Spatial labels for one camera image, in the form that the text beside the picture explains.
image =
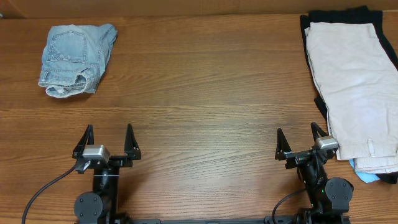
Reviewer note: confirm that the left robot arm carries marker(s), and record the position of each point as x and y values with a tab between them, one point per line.
100	205

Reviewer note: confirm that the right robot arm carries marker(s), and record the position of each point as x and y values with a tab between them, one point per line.
329	198

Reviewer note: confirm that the light blue denim shorts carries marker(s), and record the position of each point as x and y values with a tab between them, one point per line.
75	59

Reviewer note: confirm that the pale pink folded shorts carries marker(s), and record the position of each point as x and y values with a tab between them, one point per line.
358	83

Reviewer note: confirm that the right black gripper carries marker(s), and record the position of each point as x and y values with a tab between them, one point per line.
301	154

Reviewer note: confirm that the light blue cloth scrap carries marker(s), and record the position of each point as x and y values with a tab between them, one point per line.
365	177

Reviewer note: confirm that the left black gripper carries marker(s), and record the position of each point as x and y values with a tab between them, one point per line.
115	158

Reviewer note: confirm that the black folded garment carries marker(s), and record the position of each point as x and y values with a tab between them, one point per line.
357	15

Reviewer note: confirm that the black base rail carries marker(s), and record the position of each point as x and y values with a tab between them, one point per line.
266	220

